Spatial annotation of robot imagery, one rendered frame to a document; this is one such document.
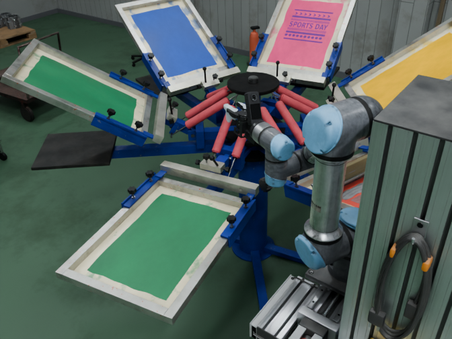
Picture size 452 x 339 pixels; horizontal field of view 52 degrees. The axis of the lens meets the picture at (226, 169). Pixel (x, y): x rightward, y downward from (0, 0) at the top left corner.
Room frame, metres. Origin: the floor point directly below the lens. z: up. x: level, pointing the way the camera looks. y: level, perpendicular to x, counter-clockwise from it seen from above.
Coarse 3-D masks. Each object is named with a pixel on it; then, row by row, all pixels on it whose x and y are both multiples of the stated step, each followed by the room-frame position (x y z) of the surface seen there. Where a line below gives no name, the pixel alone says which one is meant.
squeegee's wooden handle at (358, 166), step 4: (364, 156) 1.93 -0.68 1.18; (356, 160) 1.89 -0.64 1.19; (360, 160) 1.89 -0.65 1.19; (364, 160) 1.90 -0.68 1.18; (348, 164) 1.86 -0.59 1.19; (352, 164) 1.86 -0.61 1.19; (356, 164) 1.87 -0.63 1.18; (360, 164) 1.88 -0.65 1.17; (364, 164) 1.89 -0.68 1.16; (348, 168) 1.84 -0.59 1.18; (352, 168) 1.85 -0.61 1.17; (356, 168) 1.86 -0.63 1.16; (360, 168) 1.87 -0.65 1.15; (364, 168) 1.89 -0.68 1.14; (348, 172) 1.83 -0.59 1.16; (352, 172) 1.85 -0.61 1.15; (356, 172) 1.86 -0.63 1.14; (360, 172) 1.87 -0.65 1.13; (348, 176) 1.83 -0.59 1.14; (352, 176) 1.84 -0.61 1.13; (344, 180) 1.81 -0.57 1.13
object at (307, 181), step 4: (364, 152) 2.14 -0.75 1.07; (356, 156) 2.10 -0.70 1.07; (360, 156) 2.10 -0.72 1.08; (348, 160) 2.06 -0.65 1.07; (352, 160) 2.06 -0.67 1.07; (308, 176) 1.94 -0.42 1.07; (312, 176) 1.93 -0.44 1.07; (300, 180) 1.91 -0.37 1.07; (304, 180) 1.90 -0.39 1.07; (308, 180) 1.90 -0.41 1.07; (312, 180) 1.91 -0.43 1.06; (300, 184) 1.87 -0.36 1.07; (304, 184) 1.88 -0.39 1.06; (308, 184) 1.89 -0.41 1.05; (344, 204) 1.58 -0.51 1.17
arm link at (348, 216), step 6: (342, 210) 1.15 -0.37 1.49; (348, 210) 1.15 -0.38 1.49; (354, 210) 1.15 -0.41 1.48; (342, 216) 1.12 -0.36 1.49; (348, 216) 1.12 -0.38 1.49; (354, 216) 1.12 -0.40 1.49; (342, 222) 1.10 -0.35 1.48; (348, 222) 1.09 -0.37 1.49; (354, 222) 1.09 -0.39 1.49; (348, 228) 1.08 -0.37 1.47; (354, 228) 1.07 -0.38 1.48; (348, 234) 1.06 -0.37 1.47
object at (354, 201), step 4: (348, 184) 1.84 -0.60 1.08; (352, 184) 1.83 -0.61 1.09; (356, 184) 1.82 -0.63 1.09; (344, 188) 1.80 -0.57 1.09; (348, 188) 1.79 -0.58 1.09; (356, 196) 1.69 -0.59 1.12; (360, 196) 1.69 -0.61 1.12; (344, 200) 1.67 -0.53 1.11; (348, 200) 1.67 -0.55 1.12; (352, 200) 1.66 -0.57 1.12; (356, 200) 1.65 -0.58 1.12; (352, 204) 1.62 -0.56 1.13; (356, 204) 1.62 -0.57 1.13
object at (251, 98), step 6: (246, 96) 1.44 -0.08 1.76; (252, 96) 1.44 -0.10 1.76; (258, 96) 1.45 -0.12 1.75; (246, 102) 1.44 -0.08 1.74; (252, 102) 1.43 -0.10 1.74; (258, 102) 1.44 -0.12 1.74; (246, 108) 1.43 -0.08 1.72; (252, 108) 1.42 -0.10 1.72; (258, 108) 1.43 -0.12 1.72; (252, 114) 1.41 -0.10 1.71; (258, 114) 1.42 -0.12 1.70; (252, 120) 1.40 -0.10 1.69
